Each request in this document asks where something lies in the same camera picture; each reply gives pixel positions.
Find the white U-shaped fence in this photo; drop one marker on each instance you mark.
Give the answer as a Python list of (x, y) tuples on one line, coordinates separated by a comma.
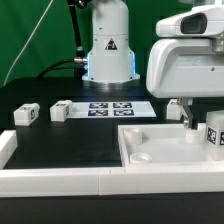
[(203, 177)]

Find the white square tabletop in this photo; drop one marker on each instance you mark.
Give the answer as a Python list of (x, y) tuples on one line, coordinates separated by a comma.
[(142, 145)]

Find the white paper with fiducial markers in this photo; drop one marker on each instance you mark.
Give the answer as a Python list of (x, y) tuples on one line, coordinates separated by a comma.
[(123, 109)]

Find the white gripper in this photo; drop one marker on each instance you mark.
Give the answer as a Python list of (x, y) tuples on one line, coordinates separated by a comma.
[(188, 59)]

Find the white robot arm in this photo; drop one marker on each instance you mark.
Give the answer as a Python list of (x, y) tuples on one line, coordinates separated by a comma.
[(111, 61)]

